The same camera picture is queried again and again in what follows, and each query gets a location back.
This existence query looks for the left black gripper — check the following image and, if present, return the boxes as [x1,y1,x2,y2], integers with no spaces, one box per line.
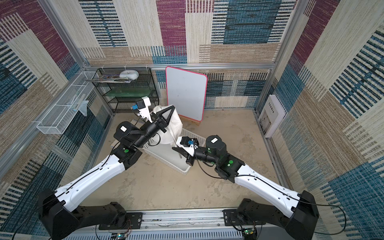
[131,105,172,150]

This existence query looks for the white mesh laundry bag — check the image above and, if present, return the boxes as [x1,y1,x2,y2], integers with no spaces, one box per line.
[151,109,183,147]

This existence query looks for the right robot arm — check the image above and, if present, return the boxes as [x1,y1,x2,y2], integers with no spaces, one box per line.
[173,135,320,240]

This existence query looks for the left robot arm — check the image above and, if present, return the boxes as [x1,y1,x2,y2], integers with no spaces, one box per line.
[38,106,175,240]

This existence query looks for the white perforated plastic basket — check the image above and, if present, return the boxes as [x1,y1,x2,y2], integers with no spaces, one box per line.
[142,135,191,175]

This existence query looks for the wooden whiteboard stand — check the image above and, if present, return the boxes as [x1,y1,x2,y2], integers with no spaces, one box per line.
[179,115,201,126]

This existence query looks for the pink framed whiteboard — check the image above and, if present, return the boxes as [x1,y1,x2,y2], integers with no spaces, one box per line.
[166,67,208,122]

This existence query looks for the black mesh shelf rack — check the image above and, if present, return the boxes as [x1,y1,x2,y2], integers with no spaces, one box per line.
[88,68,160,114]

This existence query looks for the white round object on shelf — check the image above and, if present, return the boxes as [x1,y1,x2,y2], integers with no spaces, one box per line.
[119,70,139,81]

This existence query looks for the green board in shelf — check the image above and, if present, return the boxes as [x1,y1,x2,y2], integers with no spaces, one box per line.
[104,88,154,98]

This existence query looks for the magazines on shelf top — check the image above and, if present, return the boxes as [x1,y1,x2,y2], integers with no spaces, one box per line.
[86,75,134,84]

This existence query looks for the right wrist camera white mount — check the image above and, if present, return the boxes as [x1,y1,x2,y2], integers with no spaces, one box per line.
[176,136,198,148]

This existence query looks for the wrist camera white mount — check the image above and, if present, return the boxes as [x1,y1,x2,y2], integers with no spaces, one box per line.
[132,97,153,123]
[176,136,198,148]

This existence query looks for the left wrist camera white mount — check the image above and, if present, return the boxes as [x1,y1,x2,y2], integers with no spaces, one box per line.
[132,97,153,123]

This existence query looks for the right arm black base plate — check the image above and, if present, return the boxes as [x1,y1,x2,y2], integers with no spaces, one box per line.
[222,209,266,227]

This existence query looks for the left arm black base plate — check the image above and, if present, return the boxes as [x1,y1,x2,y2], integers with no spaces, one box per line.
[98,212,143,231]

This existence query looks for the white Inedia wall calendar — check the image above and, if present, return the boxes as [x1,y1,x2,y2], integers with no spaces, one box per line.
[259,95,286,139]

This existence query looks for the white wire wall basket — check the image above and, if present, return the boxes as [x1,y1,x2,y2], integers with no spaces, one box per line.
[37,71,95,135]

